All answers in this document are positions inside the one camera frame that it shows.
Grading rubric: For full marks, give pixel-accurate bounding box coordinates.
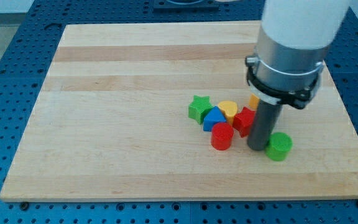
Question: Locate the red star block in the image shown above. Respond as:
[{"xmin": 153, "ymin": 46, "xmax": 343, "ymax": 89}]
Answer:
[{"xmin": 232, "ymin": 107, "xmax": 255, "ymax": 138}]

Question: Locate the green cylinder block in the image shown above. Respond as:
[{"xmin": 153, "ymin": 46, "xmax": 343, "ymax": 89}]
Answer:
[{"xmin": 265, "ymin": 132, "xmax": 293, "ymax": 161}]

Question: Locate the yellow hexagon block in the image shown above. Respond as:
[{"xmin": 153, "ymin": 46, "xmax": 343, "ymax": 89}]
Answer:
[{"xmin": 249, "ymin": 94, "xmax": 260, "ymax": 111}]

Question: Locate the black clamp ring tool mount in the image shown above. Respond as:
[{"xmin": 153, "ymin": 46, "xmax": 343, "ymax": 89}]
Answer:
[{"xmin": 245, "ymin": 54, "xmax": 323, "ymax": 110}]

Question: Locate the blue triangle block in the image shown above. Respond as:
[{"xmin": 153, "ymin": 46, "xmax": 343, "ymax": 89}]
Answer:
[{"xmin": 203, "ymin": 106, "xmax": 226, "ymax": 131}]

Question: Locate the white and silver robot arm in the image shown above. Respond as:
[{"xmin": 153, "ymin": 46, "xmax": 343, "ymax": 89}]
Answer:
[{"xmin": 245, "ymin": 0, "xmax": 351, "ymax": 151}]

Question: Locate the red cylinder block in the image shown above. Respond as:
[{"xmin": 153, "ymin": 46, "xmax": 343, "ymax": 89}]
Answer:
[{"xmin": 211, "ymin": 122, "xmax": 234, "ymax": 151}]

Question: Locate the green star block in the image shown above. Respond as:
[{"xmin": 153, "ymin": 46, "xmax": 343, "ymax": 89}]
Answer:
[{"xmin": 188, "ymin": 95, "xmax": 213, "ymax": 124}]

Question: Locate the yellow heart block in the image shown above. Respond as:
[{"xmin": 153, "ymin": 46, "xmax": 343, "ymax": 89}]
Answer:
[{"xmin": 218, "ymin": 101, "xmax": 238, "ymax": 125}]

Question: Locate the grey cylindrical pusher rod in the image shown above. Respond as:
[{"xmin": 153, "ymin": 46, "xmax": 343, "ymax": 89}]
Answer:
[{"xmin": 247, "ymin": 100, "xmax": 282, "ymax": 151}]

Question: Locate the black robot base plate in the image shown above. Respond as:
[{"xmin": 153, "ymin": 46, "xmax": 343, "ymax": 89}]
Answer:
[{"xmin": 152, "ymin": 0, "xmax": 219, "ymax": 12}]

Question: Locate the light wooden board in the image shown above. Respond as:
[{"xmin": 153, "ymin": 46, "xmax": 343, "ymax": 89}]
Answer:
[{"xmin": 0, "ymin": 21, "xmax": 358, "ymax": 202}]

